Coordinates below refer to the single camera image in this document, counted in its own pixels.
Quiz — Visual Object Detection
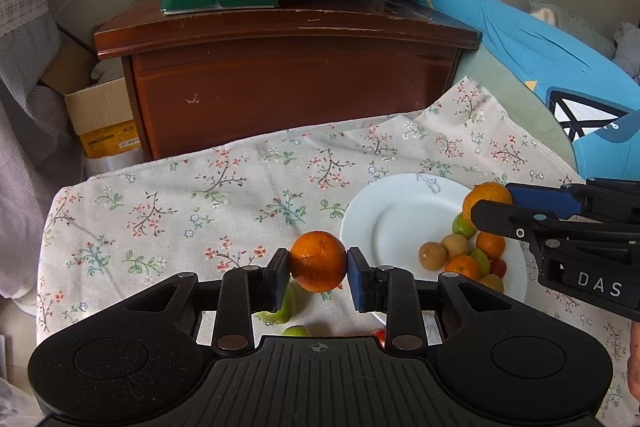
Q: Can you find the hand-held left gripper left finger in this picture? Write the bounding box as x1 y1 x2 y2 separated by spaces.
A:
120 248 291 355

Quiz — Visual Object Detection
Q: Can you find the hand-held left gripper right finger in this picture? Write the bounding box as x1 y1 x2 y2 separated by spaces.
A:
347 247 521 354

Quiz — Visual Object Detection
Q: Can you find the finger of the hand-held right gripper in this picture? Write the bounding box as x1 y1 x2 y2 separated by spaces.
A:
471 200 640 249
504 178 640 224

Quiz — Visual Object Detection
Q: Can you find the small orange tangerine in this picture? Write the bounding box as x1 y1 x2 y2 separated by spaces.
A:
475 229 507 260
461 182 514 233
288 231 349 293
444 254 482 280

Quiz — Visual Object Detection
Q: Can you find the brown longan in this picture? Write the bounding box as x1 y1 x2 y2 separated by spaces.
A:
441 233 472 259
477 273 505 294
419 241 448 271

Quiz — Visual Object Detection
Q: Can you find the white plate with rose drawing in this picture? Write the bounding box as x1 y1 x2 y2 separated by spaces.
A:
340 173 528 328

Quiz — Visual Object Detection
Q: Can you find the person's right forearm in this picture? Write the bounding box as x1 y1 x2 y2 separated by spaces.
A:
628 322 640 404

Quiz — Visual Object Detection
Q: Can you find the pale green cushion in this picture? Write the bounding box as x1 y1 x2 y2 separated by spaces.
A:
457 42 576 168

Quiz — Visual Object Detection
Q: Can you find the floral tablecloth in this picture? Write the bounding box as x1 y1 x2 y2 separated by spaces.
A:
35 76 640 427

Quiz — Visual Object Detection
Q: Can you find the blue printed pillow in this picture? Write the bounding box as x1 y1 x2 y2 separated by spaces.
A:
397 0 640 182

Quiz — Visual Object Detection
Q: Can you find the beige cloth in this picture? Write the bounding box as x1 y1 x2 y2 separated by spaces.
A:
529 0 616 58

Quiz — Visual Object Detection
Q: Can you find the brown wooden nightstand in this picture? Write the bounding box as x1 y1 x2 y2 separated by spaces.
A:
94 0 483 162

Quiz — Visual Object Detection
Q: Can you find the yellow box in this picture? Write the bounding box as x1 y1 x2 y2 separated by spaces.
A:
80 121 141 158

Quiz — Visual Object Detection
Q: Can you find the open brown cardboard box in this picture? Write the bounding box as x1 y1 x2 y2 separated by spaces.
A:
39 43 142 160

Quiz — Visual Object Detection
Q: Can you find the grey checked cloth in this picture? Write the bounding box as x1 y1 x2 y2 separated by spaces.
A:
0 0 96 303

